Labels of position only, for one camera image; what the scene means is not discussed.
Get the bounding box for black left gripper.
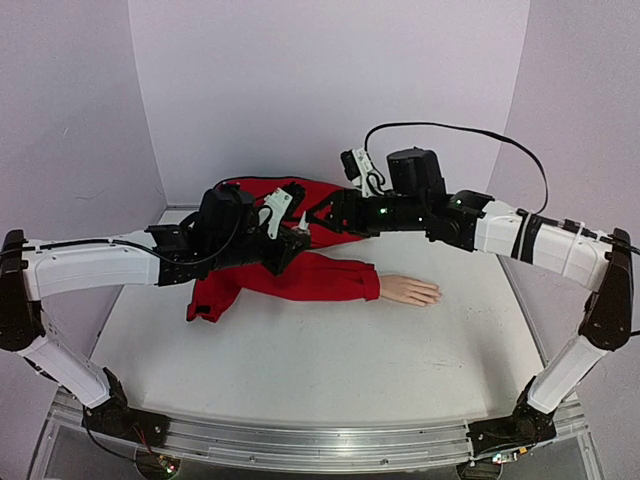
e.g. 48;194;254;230
214;215;314;278

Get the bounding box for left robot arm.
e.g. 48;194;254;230
1;182;310;438

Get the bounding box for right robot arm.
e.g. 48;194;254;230
305;148;634;424

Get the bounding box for red jacket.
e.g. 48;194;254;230
185;174;380;324

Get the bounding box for mannequin hand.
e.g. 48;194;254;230
379;275;441;307

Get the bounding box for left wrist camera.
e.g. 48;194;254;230
258;182;306;240

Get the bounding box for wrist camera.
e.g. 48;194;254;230
258;182;306;240
340;148;386;198

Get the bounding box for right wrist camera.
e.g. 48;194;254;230
340;148;386;198

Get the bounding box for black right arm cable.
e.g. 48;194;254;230
363;121;550;215

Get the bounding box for aluminium table front rail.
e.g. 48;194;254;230
50;390;599;476

